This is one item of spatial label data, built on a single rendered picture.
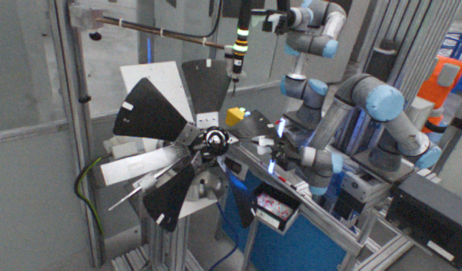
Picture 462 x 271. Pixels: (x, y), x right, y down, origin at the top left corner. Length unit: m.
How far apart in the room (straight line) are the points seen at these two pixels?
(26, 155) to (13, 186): 0.18
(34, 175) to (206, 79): 1.05
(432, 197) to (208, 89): 0.87
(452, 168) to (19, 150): 2.74
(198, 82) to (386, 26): 0.99
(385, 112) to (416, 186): 0.27
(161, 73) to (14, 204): 1.03
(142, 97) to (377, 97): 0.80
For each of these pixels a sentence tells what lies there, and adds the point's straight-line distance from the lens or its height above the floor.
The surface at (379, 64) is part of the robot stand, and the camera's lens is 1.68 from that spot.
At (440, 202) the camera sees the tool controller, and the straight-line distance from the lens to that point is 1.20.
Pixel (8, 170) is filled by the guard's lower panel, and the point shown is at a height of 0.80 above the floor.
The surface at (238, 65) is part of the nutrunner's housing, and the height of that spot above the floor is 1.50.
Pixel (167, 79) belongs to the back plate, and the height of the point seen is 1.30.
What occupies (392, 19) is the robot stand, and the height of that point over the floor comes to 1.66.
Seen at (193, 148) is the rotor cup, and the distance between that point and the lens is 1.20.
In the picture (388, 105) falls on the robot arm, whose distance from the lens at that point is 1.17.
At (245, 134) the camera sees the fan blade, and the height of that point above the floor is 1.19.
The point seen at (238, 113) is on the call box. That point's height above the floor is 1.07.
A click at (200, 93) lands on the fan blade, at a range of 1.24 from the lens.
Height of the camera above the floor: 1.83
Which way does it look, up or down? 30 degrees down
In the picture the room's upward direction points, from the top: 9 degrees clockwise
